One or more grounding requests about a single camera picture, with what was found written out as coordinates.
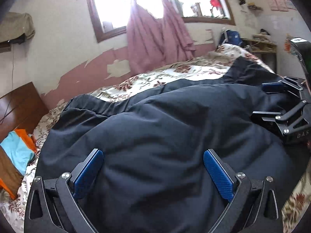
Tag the floral white red bedspread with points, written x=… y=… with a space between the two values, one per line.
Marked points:
x=296 y=211

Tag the wooden side shelf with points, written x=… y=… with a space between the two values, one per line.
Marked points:
x=264 y=49

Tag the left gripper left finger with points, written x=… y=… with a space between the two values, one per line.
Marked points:
x=84 y=174

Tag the brown framed window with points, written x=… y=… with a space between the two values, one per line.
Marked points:
x=110 y=17

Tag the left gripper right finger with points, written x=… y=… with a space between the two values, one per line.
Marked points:
x=221 y=174

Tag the brown wooden headboard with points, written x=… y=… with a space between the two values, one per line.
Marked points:
x=21 y=108

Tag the dark navy padded coat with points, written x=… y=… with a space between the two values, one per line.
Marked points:
x=153 y=178

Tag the blue backpack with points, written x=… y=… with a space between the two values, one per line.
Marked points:
x=230 y=37

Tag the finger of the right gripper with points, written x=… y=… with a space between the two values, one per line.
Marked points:
x=267 y=120
x=274 y=87

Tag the pink window curtain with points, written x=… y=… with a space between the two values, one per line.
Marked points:
x=153 y=43

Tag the olive cloth covered shelf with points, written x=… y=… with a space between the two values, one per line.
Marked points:
x=16 y=28

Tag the orange blue brown pillow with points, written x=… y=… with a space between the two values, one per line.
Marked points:
x=17 y=151

